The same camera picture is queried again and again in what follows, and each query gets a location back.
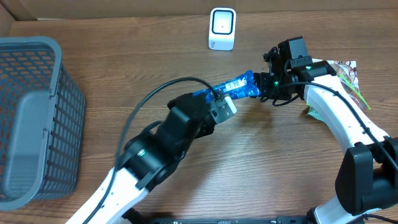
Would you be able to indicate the brown cardboard back wall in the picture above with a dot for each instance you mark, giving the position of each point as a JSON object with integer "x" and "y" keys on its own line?
{"x": 25, "y": 10}

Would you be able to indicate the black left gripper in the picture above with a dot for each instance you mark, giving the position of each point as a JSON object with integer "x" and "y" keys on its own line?
{"x": 205, "y": 129}

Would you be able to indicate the mint green snack packet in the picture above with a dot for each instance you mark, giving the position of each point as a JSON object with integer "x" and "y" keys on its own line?
{"x": 314, "y": 113}

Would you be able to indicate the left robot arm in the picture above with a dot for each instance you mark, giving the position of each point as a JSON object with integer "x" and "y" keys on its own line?
{"x": 148, "y": 159}

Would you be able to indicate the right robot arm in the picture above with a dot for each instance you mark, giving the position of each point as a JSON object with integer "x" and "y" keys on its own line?
{"x": 367, "y": 178}

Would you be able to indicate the white barcode scanner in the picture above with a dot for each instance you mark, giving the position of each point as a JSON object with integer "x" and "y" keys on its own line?
{"x": 222, "y": 29}

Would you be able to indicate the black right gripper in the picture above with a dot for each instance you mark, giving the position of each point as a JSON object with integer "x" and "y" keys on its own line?
{"x": 260, "y": 78}

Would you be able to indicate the beige cookie bag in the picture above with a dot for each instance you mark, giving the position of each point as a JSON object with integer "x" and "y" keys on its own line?
{"x": 348, "y": 67}

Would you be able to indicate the black rail at table edge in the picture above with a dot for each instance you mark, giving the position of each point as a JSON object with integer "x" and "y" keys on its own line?
{"x": 134, "y": 216}

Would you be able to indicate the blue snack bar wrapper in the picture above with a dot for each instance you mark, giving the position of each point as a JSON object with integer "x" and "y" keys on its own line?
{"x": 242, "y": 86}

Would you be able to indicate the green snack bag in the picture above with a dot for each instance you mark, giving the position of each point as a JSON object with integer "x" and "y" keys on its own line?
{"x": 350, "y": 84}

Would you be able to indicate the grey plastic basket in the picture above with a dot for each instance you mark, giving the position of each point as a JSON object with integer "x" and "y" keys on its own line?
{"x": 42, "y": 122}

